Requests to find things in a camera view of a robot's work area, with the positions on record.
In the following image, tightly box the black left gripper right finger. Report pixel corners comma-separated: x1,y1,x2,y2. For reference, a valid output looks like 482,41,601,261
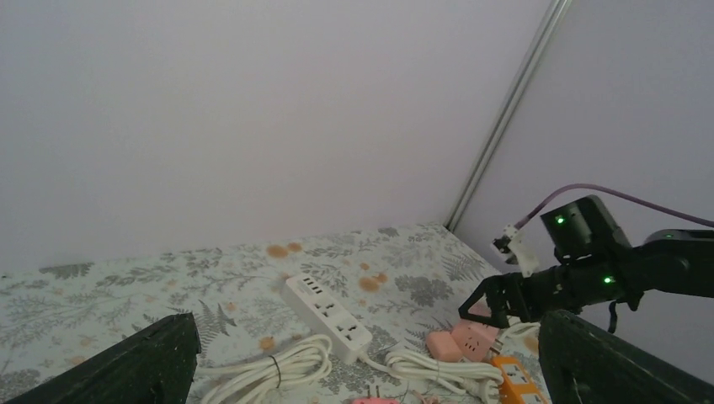
539,311,713,403

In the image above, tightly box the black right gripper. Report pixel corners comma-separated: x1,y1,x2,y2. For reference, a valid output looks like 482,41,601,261
458,265,642,329

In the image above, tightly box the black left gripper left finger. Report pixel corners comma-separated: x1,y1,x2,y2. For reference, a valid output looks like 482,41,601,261
9,312,201,403

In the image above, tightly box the pink cube socket adapter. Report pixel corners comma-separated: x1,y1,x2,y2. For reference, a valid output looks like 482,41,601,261
450,319,500,362

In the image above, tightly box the pink plug adapter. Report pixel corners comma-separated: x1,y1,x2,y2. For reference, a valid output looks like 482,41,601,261
350,385,400,404

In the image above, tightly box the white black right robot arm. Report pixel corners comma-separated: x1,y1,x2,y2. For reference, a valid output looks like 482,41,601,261
458,195,713,329

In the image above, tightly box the orange power strip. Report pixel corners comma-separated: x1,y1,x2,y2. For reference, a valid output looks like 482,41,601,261
490,356,549,404

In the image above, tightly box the floral patterned table mat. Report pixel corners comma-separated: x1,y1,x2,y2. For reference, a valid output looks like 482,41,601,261
0,222,553,404

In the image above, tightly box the white power strip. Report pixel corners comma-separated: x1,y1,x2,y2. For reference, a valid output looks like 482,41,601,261
280,274,373,364

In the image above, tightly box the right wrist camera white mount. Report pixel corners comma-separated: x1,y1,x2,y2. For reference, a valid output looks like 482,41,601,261
492,225,541,278

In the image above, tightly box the white power strip cable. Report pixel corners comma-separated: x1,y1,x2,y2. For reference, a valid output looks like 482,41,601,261
196,333,334,404

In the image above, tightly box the aluminium corner frame post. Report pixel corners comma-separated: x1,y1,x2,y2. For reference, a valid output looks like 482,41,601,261
444,0,572,232

